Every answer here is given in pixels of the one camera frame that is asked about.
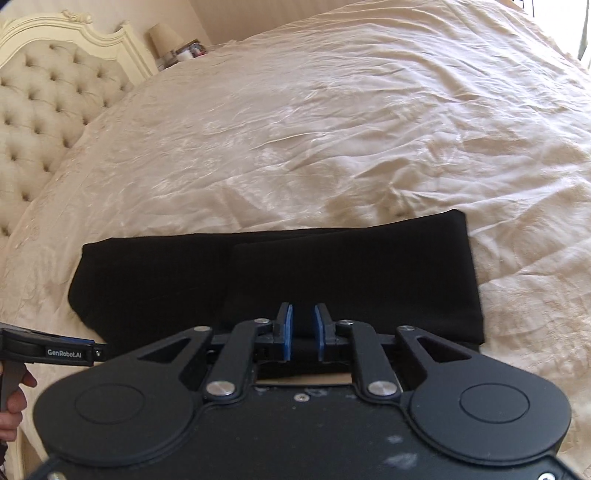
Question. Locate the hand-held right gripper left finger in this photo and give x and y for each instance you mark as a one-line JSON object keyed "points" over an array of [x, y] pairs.
{"points": [[286, 333]]}

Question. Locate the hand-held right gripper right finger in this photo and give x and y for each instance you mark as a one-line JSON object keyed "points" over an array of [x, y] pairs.
{"points": [[320, 333]]}

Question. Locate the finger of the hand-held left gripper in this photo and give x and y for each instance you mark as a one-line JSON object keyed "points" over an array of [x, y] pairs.
{"points": [[102, 353]]}

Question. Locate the black pants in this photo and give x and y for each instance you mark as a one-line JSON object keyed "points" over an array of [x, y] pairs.
{"points": [[258, 277]]}

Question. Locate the person's left hand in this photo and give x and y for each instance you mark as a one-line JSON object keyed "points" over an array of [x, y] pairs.
{"points": [[16, 415]]}

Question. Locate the cream satin bedspread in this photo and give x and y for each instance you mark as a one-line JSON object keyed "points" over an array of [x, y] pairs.
{"points": [[332, 129]]}

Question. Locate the tufted cream headboard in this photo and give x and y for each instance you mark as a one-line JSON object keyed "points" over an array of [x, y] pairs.
{"points": [[51, 101]]}

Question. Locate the small white jar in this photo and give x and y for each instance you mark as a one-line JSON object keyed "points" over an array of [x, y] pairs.
{"points": [[185, 55]]}

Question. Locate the cream table lamp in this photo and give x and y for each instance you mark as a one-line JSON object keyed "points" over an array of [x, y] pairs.
{"points": [[162, 41]]}

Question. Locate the cream bed side rail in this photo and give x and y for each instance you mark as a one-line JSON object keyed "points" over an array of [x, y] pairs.
{"points": [[21, 457]]}

